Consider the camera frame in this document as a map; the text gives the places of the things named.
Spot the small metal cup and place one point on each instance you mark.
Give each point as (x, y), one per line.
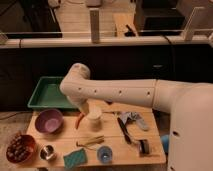
(47, 153)

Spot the purple bowl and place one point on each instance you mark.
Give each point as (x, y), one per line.
(49, 121)

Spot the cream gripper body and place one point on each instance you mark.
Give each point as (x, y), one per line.
(84, 108)

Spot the grey blue cloth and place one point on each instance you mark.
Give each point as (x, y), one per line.
(136, 117)

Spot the teal sponge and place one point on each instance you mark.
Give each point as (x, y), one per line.
(75, 158)

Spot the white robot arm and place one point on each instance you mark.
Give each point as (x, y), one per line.
(189, 104)

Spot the white horizontal rail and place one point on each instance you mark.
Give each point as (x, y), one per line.
(107, 41)

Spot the white plastic cup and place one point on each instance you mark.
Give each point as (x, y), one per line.
(94, 116)

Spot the black scrub brush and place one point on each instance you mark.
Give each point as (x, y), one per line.
(144, 147)

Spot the black handled brush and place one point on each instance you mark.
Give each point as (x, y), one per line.
(124, 130)

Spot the green plastic tray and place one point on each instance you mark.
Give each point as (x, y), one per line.
(47, 94)

